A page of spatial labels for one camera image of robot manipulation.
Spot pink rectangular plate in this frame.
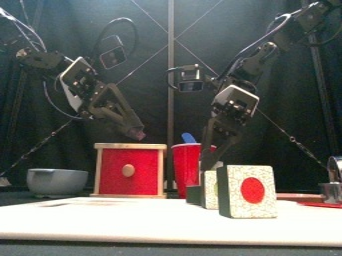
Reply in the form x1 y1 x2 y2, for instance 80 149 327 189
274 192 326 203

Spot blue utensil in cup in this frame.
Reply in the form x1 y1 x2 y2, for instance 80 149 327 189
180 132 199 145

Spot wooden box red drawer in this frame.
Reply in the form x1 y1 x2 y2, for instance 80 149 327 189
91 142 170 199

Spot toy sushi piece dark wrap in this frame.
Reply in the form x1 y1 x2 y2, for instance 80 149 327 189
184 184 203 205

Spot red plastic cup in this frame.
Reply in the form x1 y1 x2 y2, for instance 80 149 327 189
170 142 218 200

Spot black frame corner post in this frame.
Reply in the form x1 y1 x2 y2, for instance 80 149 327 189
306 31 342 159
8 64 29 168

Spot black camera cable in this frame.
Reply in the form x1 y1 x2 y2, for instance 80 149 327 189
166 65 186 92
93 17 140 64

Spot toy sushi piece green centre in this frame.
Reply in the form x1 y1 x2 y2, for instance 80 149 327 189
199 169 220 211

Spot toy sushi piece red centre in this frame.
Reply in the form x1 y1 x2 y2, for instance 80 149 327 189
216 164 278 220

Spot black vertical frame pole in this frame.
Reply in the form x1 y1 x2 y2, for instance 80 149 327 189
166 0 176 192

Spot thin steel brace wire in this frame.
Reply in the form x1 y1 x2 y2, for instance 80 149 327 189
132 0 330 170
0 0 224 177

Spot red toy knife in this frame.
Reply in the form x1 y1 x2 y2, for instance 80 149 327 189
297 200 342 210

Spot silver metal cup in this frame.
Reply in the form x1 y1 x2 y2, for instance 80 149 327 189
318 155 342 205

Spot pale blue bowl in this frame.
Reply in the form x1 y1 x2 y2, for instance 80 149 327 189
25 167 91 198

